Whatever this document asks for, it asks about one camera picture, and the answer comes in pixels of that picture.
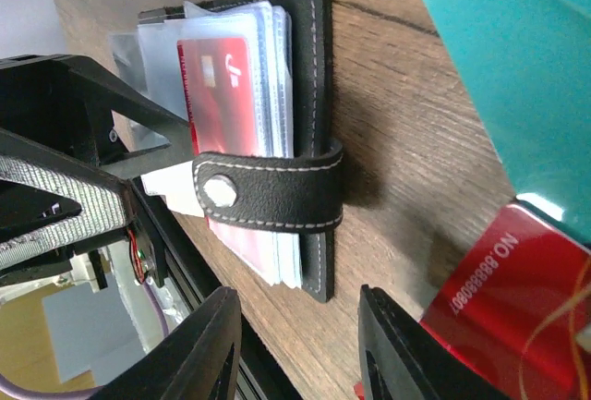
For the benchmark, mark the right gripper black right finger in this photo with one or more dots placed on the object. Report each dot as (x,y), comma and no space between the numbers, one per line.
(399,359)

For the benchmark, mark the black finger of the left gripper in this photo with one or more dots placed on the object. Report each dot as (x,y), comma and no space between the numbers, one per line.
(57,112)
(57,205)

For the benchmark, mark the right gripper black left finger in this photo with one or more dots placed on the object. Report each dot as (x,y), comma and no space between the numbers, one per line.
(197,360)

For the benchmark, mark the red vip card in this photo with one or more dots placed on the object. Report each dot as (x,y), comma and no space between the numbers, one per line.
(516,310)
(221,106)

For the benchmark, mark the black leather card holder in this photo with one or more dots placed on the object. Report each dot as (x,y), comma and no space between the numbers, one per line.
(290,189)

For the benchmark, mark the red VIP card bottom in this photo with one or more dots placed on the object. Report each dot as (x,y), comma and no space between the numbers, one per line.
(516,310)

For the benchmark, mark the teal card right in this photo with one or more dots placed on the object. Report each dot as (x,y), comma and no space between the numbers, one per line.
(526,67)

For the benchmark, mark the black front rail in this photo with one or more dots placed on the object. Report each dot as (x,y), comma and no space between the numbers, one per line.
(170,253)

